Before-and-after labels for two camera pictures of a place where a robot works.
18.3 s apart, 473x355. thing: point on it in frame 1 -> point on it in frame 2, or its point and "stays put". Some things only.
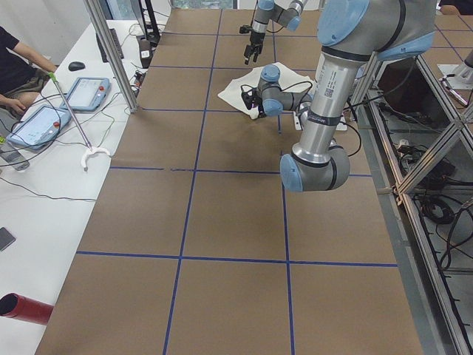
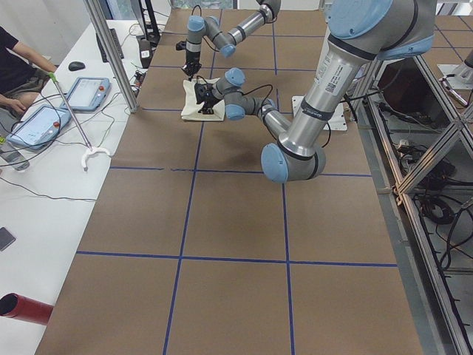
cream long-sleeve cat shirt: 289,79 -> 191,108
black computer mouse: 75,66 stays put
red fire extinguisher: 14,305 stays put
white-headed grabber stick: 90,149 stays put
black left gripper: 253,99 -> 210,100
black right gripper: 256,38 -> 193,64
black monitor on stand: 145,14 stays put
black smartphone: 6,239 stays put
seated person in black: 21,80 stays put
